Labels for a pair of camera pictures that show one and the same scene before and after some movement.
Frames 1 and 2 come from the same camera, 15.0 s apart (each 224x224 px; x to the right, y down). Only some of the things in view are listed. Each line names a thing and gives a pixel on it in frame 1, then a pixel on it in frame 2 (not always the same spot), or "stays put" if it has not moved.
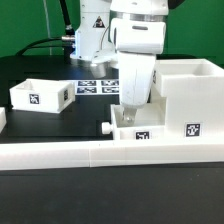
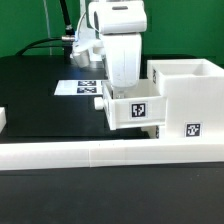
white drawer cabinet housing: [186, 98] stays put
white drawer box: [42, 95] → [137, 106]
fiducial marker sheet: [97, 87] stays put
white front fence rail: [102, 154] stays put
